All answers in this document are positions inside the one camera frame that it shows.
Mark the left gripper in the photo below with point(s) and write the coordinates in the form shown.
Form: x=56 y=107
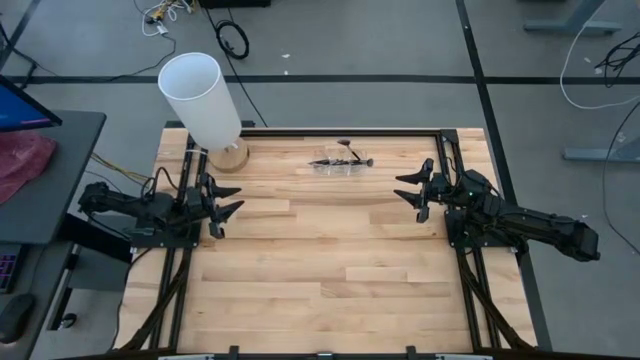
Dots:
x=205 y=205

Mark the black caster wheel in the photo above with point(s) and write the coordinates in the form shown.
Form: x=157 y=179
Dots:
x=68 y=320

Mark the white shade wooden lamp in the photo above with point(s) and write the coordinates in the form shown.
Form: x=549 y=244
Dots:
x=200 y=95

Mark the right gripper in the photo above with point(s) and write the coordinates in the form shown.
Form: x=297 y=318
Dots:
x=445 y=190

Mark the computer monitor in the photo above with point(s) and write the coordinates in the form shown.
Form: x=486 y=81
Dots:
x=20 y=107

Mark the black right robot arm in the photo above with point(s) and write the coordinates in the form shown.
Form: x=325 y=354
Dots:
x=540 y=227

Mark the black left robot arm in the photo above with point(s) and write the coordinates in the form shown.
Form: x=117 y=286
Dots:
x=150 y=207

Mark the computer keyboard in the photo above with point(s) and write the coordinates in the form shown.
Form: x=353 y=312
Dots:
x=6 y=270

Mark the black desk leg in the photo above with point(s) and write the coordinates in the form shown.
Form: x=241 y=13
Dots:
x=100 y=235

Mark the black computer mouse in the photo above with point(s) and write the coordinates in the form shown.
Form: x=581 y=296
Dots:
x=15 y=315

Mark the black side desk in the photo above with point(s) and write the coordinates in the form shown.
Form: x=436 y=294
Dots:
x=65 y=175

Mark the clear acrylic brush holder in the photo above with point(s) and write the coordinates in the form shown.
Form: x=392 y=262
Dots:
x=325 y=171

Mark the black box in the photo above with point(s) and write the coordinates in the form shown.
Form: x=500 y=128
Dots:
x=235 y=3

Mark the pink cloth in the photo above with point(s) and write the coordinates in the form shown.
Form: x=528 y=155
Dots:
x=20 y=160

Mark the grey desk foot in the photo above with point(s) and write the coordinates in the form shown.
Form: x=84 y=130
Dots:
x=570 y=26
x=600 y=154

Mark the black aluminium table frame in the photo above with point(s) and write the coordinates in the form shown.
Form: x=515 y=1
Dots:
x=350 y=133

